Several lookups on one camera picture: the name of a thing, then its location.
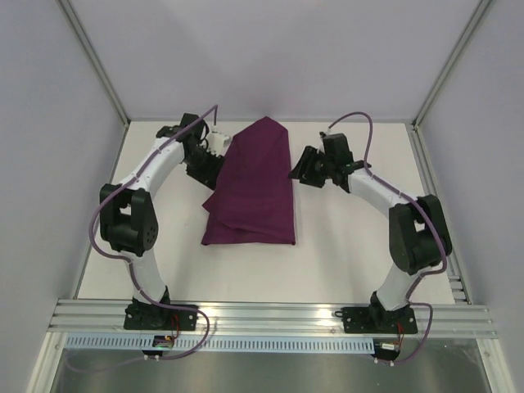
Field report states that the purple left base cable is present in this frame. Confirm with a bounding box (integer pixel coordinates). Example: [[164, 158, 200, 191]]
[[138, 306, 212, 364]]

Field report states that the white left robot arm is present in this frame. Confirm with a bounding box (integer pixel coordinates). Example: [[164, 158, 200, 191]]
[[89, 113, 231, 328]]

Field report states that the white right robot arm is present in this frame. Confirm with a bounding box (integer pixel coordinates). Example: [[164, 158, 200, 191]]
[[289, 133, 452, 332]]

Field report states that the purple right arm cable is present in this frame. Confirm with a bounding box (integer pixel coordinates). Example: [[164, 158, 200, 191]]
[[325, 111, 448, 312]]

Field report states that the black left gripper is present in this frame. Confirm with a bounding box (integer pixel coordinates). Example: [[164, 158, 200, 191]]
[[184, 145, 226, 191]]

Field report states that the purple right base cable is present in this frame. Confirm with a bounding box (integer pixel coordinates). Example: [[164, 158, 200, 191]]
[[370, 302, 435, 368]]

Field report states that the aluminium rail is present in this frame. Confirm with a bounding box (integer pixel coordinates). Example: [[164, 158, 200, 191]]
[[409, 120, 508, 393], [47, 299, 497, 339]]

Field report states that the aluminium left frame post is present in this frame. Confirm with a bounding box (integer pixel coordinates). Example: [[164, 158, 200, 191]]
[[56, 0, 131, 129]]

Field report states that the aluminium right side rail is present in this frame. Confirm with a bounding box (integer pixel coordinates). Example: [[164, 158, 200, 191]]
[[409, 120, 508, 393]]

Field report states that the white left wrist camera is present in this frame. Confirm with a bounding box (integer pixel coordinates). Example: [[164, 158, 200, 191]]
[[206, 132, 232, 156]]

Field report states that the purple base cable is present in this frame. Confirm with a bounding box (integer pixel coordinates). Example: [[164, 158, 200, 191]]
[[138, 306, 212, 364], [370, 302, 435, 368]]

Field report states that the purple cloth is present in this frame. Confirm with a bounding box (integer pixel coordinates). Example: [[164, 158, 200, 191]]
[[201, 117, 296, 246]]

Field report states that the white slotted cable duct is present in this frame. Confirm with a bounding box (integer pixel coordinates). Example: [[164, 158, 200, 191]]
[[64, 333, 374, 355]]

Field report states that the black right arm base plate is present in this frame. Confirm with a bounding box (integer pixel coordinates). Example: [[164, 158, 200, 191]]
[[334, 305, 418, 335]]

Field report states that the aluminium right frame post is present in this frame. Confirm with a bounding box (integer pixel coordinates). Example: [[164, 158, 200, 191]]
[[411, 0, 495, 129]]

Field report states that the aluminium front rail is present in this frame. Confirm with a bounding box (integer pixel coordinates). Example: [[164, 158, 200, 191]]
[[47, 299, 497, 339]]

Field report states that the aluminium frame post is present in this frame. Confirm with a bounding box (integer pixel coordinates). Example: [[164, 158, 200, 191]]
[[411, 0, 495, 129], [56, 0, 131, 129]]

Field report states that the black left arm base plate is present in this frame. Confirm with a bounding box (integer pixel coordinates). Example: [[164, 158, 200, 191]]
[[124, 299, 198, 332]]

